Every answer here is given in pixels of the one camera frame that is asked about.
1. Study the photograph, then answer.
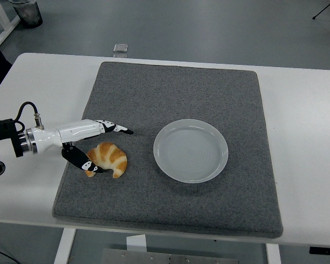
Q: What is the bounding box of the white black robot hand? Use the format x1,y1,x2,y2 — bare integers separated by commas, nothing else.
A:
32,119,134,177

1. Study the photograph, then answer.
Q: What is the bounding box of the golden croissant bread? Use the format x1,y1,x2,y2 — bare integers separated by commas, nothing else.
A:
85,142,128,179

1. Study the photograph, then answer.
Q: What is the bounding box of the white round plate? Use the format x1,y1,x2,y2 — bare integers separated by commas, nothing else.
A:
152,118,229,184

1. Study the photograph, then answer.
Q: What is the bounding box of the grey felt mat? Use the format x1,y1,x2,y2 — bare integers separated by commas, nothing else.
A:
51,60,284,239

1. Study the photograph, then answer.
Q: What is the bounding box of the white table leg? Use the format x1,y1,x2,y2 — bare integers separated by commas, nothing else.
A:
53,228,77,264
265,243,282,264

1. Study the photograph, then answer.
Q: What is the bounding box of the dark mesh waste bin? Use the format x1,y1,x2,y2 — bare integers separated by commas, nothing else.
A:
12,0,43,29

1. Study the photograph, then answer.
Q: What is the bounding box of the black tripod leg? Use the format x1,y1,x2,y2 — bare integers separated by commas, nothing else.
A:
312,0,330,20

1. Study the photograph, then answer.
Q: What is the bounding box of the black control box under table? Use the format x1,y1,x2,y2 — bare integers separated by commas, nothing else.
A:
309,246,330,255

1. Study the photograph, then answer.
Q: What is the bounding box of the white background table frame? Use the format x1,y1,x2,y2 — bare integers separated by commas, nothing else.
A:
0,0,20,48

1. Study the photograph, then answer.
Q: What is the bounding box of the white bracket under table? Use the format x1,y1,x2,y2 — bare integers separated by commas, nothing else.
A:
125,235,147,252

